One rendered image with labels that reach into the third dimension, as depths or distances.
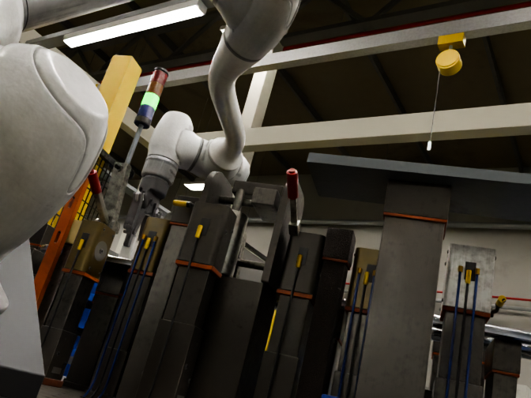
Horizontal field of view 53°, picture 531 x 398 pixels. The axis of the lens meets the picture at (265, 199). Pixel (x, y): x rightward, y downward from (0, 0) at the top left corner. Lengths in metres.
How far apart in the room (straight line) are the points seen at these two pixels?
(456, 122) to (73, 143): 4.41
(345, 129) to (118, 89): 3.19
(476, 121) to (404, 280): 4.01
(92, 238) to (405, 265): 0.70
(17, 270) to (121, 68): 1.69
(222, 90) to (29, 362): 0.75
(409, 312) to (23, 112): 0.58
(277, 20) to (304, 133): 4.35
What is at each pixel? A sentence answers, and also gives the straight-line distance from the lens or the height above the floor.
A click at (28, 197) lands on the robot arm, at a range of 0.59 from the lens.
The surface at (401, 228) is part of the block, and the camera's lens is 0.86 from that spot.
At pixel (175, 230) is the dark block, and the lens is 1.09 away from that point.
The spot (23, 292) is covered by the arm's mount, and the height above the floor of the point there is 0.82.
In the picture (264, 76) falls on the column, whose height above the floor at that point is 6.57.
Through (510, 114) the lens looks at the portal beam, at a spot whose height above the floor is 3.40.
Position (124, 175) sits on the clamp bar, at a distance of 1.31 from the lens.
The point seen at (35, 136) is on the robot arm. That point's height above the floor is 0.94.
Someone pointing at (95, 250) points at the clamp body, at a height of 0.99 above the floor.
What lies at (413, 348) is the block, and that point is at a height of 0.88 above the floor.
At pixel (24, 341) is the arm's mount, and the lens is 0.73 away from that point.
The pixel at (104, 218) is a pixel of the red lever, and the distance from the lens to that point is 1.28.
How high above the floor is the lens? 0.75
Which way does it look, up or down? 21 degrees up
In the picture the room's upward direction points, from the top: 15 degrees clockwise
